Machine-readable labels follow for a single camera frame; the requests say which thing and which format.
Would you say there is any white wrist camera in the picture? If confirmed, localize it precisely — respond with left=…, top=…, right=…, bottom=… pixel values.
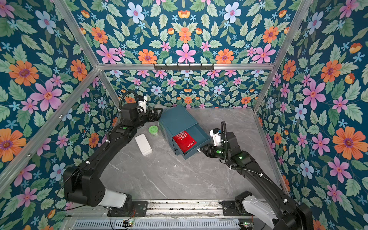
left=209, top=128, right=222, bottom=147
left=138, top=96, right=147, bottom=113

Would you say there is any metal hook rail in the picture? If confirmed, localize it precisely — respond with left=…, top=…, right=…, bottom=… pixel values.
left=153, top=64, right=215, bottom=71

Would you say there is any white rectangular plastic box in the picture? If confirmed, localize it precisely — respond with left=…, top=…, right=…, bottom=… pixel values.
left=135, top=134, right=152, bottom=156

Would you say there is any green lidded air freshener can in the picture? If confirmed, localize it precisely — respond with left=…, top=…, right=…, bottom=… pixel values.
left=149, top=125, right=159, bottom=137

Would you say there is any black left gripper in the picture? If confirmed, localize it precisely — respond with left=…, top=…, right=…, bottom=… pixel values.
left=131, top=108, right=163, bottom=130

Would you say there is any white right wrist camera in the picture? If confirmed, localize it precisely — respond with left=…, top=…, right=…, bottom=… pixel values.
left=209, top=128, right=222, bottom=147

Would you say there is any aluminium corner frame post right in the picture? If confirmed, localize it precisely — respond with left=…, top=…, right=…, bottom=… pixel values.
left=253, top=0, right=313, bottom=114

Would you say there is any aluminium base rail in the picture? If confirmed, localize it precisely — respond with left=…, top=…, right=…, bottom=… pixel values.
left=60, top=199, right=305, bottom=230

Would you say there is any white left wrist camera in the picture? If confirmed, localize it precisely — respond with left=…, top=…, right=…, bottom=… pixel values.
left=138, top=96, right=147, bottom=113

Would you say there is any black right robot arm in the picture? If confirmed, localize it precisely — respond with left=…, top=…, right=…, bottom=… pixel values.
left=199, top=121, right=313, bottom=230

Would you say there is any teal drawer cabinet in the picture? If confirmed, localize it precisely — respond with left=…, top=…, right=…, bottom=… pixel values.
left=158, top=106, right=211, bottom=160

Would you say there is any aluminium corner frame post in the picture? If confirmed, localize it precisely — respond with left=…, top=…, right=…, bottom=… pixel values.
left=253, top=0, right=313, bottom=114
left=54, top=1, right=119, bottom=107

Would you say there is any aluminium corner frame post left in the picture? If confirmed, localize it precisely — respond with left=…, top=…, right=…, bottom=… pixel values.
left=54, top=1, right=119, bottom=107

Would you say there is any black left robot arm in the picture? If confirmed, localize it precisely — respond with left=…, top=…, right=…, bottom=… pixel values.
left=63, top=93, right=163, bottom=211

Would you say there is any aluminium horizontal frame bar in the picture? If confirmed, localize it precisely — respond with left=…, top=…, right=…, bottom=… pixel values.
left=98, top=63, right=274, bottom=71

